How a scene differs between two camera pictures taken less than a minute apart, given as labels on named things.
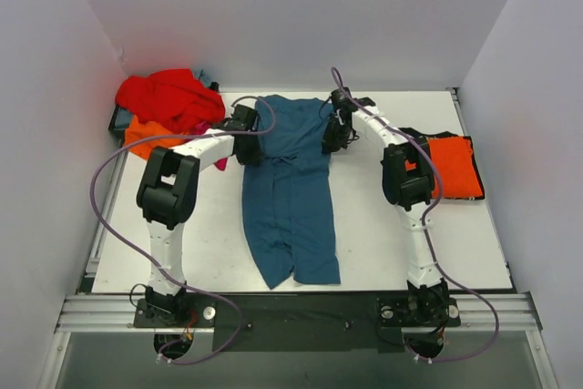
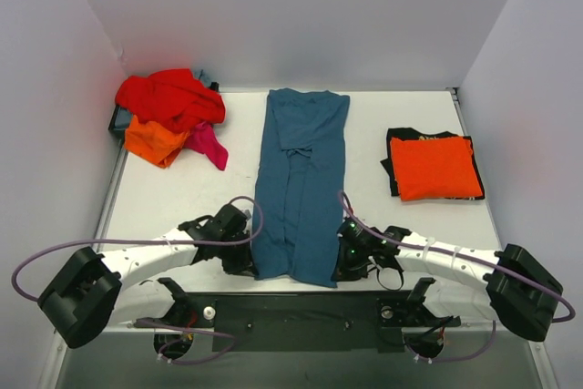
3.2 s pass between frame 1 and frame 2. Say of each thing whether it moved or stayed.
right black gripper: moved
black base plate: stayed
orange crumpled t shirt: stayed
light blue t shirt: stayed
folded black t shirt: stayed
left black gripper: moved
